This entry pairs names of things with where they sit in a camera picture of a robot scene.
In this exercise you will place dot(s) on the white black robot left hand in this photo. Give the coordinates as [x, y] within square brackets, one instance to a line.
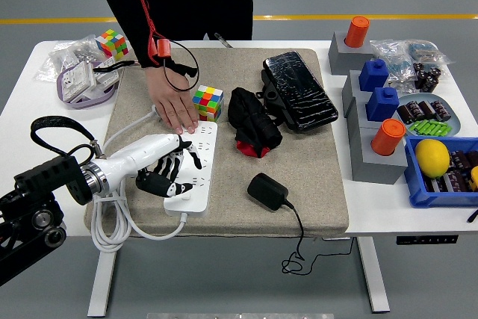
[138, 154]

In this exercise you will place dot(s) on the person's right hand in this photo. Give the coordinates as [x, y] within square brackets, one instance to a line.
[172, 98]

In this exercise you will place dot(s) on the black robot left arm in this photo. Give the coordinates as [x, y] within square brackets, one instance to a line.
[48, 177]

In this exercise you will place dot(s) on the person's right forearm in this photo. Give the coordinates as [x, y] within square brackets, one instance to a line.
[140, 39]

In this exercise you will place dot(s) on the multicoloured puzzle cube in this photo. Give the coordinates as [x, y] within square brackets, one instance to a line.
[112, 42]
[208, 102]

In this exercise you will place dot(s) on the orange wrist device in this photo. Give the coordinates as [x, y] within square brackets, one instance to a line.
[163, 49]

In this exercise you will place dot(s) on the purple tray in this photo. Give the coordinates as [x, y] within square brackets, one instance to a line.
[89, 104]

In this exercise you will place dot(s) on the grey pen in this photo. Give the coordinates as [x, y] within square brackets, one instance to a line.
[223, 39]

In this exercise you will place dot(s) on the clear bag of white parts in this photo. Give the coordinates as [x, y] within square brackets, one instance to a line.
[63, 54]

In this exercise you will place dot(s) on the black glossy flat case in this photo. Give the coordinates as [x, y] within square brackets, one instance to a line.
[298, 87]

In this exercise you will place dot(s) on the white table leg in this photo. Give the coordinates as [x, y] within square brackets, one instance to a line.
[373, 278]
[102, 281]

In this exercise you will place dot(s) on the grey-brown fabric mat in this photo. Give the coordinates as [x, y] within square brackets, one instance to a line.
[291, 184]

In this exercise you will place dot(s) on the grey block holder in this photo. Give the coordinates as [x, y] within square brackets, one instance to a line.
[351, 87]
[354, 113]
[340, 57]
[377, 169]

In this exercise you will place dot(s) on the orange cylinder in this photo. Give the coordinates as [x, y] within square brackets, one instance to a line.
[388, 136]
[356, 33]

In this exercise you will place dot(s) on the blue bottle-shaped block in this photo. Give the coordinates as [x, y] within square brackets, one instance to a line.
[382, 104]
[373, 76]

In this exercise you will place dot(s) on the clear bag of blue parts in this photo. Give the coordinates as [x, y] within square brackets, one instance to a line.
[392, 57]

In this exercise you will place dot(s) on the clear bag of small screws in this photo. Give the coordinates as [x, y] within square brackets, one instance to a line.
[401, 81]

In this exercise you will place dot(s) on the black capacitor cluster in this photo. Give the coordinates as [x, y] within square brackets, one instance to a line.
[425, 80]

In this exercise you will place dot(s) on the clear bag of blue components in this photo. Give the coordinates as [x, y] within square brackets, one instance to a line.
[425, 50]

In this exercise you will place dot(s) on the green battery pile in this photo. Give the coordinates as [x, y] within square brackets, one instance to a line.
[429, 127]

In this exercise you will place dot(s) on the blue plastic bin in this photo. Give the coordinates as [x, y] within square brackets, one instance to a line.
[418, 192]

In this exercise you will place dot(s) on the yellow lemon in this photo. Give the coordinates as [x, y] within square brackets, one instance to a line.
[432, 158]

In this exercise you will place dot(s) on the light blue plate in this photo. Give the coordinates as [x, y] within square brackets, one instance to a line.
[453, 117]

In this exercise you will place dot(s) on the black table control panel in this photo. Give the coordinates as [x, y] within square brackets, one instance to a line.
[425, 240]

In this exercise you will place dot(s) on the dark brown capacitor pile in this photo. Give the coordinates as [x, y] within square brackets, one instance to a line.
[453, 181]

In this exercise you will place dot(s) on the yellow plastic piece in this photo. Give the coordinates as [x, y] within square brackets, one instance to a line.
[474, 179]

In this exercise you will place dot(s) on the black pen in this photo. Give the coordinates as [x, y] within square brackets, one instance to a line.
[473, 216]

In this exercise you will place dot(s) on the black plastic bracket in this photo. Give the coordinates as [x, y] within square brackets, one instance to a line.
[270, 96]

